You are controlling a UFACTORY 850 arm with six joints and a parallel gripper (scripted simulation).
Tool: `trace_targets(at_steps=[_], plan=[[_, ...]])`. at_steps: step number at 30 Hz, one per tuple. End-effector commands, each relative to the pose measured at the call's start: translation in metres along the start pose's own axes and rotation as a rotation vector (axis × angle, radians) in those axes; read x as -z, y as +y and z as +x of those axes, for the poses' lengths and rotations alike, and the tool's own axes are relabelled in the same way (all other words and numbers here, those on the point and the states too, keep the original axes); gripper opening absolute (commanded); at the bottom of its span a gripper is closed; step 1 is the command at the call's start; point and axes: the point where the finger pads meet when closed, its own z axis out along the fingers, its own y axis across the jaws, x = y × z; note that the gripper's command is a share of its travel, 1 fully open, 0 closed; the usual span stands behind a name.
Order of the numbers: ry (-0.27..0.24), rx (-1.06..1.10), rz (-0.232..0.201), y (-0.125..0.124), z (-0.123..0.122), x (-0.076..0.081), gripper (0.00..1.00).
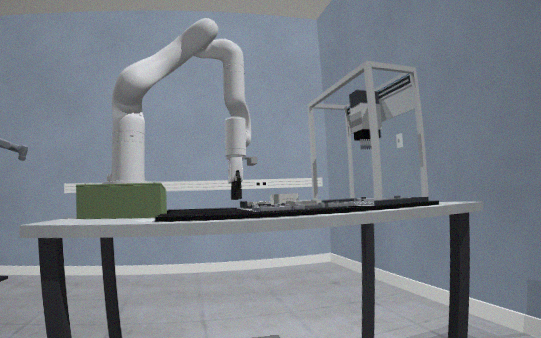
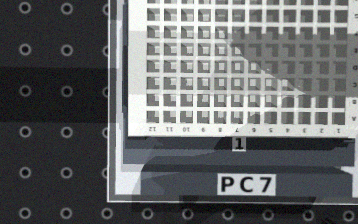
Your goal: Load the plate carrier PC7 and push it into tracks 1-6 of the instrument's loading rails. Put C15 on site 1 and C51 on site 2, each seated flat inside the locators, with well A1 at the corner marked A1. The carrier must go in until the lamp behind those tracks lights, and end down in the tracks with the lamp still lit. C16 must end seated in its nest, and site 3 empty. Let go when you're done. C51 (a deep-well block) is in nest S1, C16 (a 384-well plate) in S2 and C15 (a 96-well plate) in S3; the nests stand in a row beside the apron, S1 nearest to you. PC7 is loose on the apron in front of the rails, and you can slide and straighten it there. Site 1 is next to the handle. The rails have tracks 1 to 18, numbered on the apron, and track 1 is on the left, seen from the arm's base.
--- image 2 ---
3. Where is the black perforated plate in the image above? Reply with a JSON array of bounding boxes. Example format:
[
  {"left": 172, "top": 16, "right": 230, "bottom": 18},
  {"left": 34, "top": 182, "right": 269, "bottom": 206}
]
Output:
[{"left": 0, "top": 0, "right": 358, "bottom": 224}]

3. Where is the white well plate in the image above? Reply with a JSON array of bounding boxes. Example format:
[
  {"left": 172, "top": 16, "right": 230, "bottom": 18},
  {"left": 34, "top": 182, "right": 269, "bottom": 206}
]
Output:
[{"left": 128, "top": 0, "right": 358, "bottom": 138}]

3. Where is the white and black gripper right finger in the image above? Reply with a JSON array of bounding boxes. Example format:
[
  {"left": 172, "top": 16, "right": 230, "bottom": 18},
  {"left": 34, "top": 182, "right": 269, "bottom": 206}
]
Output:
[{"left": 321, "top": 218, "right": 346, "bottom": 224}]

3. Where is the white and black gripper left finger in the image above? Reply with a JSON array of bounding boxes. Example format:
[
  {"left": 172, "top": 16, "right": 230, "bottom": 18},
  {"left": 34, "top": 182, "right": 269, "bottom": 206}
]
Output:
[{"left": 161, "top": 214, "right": 177, "bottom": 224}]

